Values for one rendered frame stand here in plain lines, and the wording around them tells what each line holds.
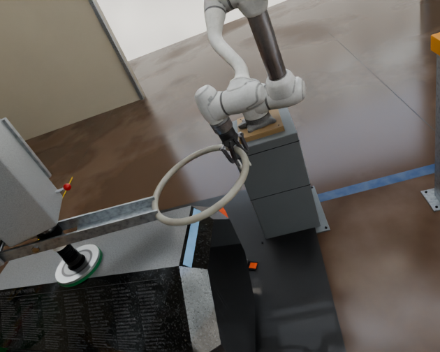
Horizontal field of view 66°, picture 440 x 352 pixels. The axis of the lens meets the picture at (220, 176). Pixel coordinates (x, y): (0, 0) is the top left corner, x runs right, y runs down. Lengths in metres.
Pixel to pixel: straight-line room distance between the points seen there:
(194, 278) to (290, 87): 1.12
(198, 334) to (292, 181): 1.15
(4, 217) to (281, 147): 1.41
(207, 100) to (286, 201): 1.11
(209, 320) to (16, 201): 0.84
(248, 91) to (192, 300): 0.84
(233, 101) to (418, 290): 1.44
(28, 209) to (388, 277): 1.85
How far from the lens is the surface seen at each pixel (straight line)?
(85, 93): 6.74
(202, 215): 1.31
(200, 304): 1.42
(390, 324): 2.07
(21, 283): 1.92
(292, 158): 2.08
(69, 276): 1.66
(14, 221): 1.45
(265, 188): 2.19
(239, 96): 1.33
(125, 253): 1.60
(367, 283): 2.20
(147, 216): 1.48
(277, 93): 1.93
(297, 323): 2.09
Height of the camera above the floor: 1.81
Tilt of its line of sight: 33 degrees down
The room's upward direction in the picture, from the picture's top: 24 degrees counter-clockwise
